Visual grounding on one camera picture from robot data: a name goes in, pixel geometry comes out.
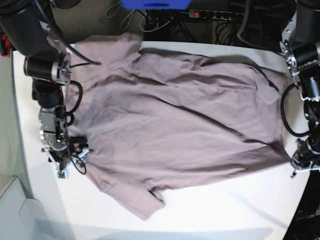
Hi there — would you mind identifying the mauve t-shirt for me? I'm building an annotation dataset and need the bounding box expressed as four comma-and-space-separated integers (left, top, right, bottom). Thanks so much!
68, 33, 289, 220

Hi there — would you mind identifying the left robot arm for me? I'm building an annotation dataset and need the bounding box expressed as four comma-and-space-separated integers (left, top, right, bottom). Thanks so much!
280, 0, 320, 178

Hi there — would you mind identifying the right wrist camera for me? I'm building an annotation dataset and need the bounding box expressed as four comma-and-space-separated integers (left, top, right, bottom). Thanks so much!
56, 169, 70, 180

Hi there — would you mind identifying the black power strip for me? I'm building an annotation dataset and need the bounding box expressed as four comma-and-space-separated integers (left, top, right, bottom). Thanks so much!
188, 9, 244, 21

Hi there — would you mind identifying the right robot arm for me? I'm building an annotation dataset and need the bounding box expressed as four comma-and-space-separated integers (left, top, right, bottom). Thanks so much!
0, 0, 96, 179

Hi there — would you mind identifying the grey side table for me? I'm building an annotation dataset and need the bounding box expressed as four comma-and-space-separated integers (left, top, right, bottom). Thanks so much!
0, 177, 58, 240

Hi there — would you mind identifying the white cable loop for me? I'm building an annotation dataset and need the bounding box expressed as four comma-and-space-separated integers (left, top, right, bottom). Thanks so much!
120, 9, 137, 30

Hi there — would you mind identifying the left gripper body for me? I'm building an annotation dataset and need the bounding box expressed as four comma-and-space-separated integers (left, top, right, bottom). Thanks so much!
290, 147, 320, 178

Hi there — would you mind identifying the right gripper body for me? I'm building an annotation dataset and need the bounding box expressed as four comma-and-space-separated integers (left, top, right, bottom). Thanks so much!
41, 146, 94, 173

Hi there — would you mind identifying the blue box at top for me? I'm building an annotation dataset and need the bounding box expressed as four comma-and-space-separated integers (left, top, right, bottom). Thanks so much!
120, 0, 191, 10

